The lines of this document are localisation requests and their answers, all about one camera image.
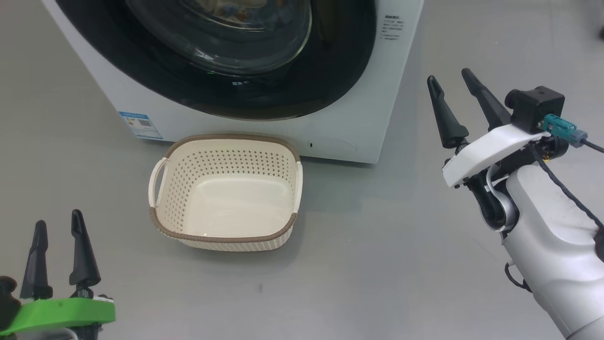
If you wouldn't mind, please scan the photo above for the teal camera cable connector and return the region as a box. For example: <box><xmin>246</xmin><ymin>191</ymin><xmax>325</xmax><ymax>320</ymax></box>
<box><xmin>542</xmin><ymin>113</ymin><xmax>604</xmax><ymax>153</ymax></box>

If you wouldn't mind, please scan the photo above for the cream perforated laundry basket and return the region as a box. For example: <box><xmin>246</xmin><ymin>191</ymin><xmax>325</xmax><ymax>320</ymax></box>
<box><xmin>148</xmin><ymin>134</ymin><xmax>303</xmax><ymax>252</ymax></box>

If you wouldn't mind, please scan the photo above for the black sleeved arm cable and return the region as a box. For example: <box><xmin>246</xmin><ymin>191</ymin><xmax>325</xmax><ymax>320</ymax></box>
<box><xmin>531</xmin><ymin>146</ymin><xmax>604</xmax><ymax>263</ymax></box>

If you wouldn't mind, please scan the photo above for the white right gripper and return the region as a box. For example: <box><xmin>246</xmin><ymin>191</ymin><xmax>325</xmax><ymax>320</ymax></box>
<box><xmin>427</xmin><ymin>68</ymin><xmax>569</xmax><ymax>232</ymax></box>

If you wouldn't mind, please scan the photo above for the white front-load washing machine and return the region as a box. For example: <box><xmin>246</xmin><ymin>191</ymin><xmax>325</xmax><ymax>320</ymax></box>
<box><xmin>42</xmin><ymin>0</ymin><xmax>424</xmax><ymax>165</ymax></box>

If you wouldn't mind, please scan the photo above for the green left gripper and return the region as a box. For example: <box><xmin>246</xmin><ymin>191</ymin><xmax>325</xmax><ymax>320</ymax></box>
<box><xmin>0</xmin><ymin>210</ymin><xmax>116</xmax><ymax>340</ymax></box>

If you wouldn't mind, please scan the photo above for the grey washing machine door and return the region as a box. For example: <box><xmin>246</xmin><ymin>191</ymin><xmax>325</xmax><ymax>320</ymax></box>
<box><xmin>56</xmin><ymin>0</ymin><xmax>377</xmax><ymax>121</ymax></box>

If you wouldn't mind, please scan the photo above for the blue energy label sticker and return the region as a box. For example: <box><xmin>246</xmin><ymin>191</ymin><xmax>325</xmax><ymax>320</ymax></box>
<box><xmin>118</xmin><ymin>111</ymin><xmax>163</xmax><ymax>140</ymax></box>

